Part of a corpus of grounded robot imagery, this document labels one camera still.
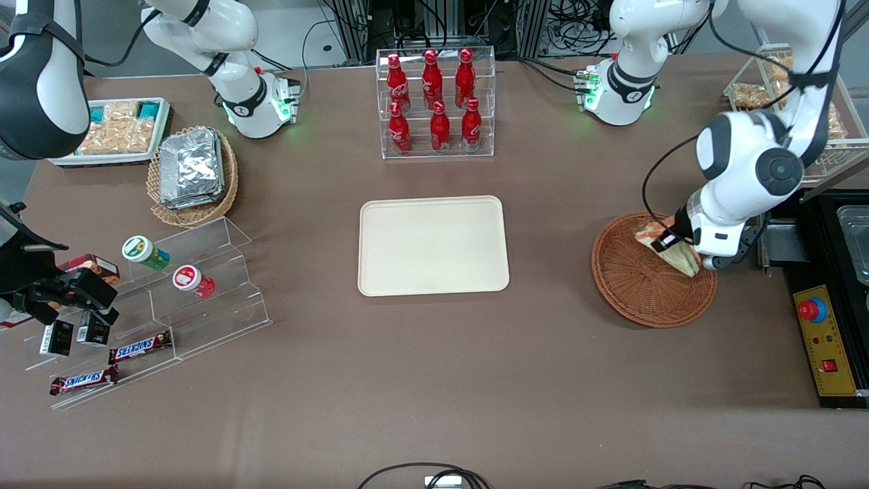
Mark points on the grey metal plate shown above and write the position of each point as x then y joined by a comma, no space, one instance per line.
784,248

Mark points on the black yellow control box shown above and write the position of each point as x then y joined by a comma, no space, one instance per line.
811,285

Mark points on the clear cracker bag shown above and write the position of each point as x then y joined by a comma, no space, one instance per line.
121,112
115,139

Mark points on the triangular sandwich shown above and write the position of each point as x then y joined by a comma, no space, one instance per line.
682,261

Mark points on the steel pan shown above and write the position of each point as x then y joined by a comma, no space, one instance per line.
855,244

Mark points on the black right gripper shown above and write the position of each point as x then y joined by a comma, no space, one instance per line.
26,269

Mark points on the clear acrylic bottle rack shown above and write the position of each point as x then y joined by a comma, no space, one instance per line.
483,102

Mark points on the beige rectangular tray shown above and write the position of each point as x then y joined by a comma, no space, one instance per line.
433,246

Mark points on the bagged fried snack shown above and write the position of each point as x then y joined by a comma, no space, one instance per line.
750,96
835,122
779,66

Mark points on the round brown wicker basket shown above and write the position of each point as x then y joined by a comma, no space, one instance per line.
638,292

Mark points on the red cola bottle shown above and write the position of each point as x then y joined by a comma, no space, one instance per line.
400,132
472,129
398,85
432,80
465,80
440,130

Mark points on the red emergency stop button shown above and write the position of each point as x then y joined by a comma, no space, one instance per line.
809,310

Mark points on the red-lid snack cup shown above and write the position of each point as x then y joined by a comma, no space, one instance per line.
189,279

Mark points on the Snickers chocolate bar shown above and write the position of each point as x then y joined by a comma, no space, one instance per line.
139,348
83,381

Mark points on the aluminium frame post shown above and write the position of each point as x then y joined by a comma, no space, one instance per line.
354,30
533,27

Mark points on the light tan wicker basket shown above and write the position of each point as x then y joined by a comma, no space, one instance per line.
227,183

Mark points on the white snack tray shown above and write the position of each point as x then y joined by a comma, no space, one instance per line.
68,161

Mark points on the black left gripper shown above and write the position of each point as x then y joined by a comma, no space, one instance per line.
680,227

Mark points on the small white device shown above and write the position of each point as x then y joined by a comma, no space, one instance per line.
442,483

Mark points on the green-lid snack cup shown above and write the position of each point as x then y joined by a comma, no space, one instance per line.
141,250

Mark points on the yellow control panel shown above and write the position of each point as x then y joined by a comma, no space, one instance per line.
828,346

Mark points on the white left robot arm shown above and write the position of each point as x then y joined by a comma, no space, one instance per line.
747,156

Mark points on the small black box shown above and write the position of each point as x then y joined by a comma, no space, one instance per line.
94,333
56,338

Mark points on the silver foil pack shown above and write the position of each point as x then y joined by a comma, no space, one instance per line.
204,202
192,163

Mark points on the teal snack pack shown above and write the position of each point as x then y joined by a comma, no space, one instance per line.
97,113
149,109

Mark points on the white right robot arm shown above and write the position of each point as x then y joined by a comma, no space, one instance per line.
41,81

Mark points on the clear acrylic stepped shelf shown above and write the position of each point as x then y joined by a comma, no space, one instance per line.
217,319

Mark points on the red-brown carton box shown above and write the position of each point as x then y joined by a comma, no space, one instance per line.
95,266

